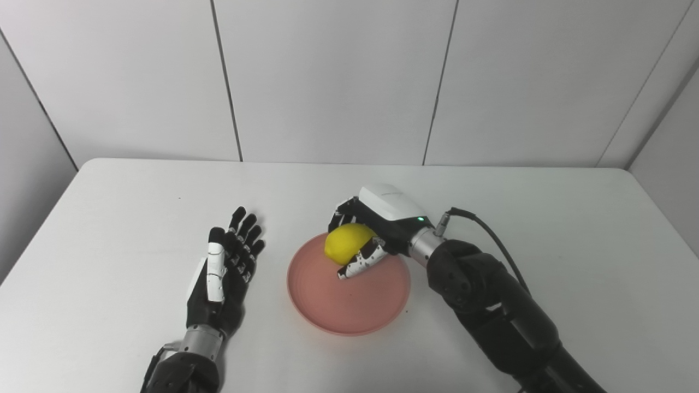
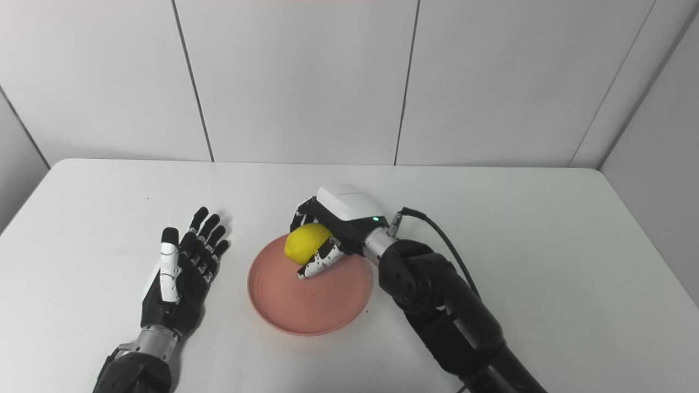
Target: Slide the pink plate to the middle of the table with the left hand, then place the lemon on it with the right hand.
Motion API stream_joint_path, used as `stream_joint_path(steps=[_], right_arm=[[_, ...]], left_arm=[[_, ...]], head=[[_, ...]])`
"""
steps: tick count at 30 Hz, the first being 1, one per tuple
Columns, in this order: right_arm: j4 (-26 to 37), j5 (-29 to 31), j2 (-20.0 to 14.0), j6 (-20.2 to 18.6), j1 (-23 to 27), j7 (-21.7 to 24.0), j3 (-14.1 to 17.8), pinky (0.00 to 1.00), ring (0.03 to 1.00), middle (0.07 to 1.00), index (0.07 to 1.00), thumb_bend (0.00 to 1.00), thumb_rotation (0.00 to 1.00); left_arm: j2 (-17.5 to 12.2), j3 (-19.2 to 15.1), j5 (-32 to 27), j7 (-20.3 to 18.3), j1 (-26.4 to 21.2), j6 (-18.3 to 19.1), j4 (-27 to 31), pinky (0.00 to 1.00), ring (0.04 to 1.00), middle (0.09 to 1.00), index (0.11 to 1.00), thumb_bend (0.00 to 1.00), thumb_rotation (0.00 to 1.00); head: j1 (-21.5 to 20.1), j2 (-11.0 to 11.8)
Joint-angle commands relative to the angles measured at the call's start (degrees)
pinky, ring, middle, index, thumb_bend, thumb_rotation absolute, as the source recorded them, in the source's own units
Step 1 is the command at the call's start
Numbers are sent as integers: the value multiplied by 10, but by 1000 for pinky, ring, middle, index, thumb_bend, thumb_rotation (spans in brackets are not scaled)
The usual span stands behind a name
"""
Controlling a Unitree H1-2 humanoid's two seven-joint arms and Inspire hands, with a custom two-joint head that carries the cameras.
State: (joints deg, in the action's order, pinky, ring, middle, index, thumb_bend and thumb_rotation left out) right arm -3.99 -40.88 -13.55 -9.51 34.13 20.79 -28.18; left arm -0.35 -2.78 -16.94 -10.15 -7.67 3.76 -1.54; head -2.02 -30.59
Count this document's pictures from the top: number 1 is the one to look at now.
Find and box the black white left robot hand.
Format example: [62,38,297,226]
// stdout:
[186,206,266,339]

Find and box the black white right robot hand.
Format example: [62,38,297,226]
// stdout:
[328,183,429,280]

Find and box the yellow lemon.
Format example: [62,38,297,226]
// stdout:
[324,223,377,266]

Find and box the pink plastic plate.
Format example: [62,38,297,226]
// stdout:
[287,232,411,336]

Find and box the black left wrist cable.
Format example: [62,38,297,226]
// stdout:
[140,342,183,393]

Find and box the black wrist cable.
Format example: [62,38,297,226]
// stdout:
[434,207,530,295]
[140,342,183,393]

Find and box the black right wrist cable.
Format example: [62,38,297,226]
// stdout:
[434,207,530,295]

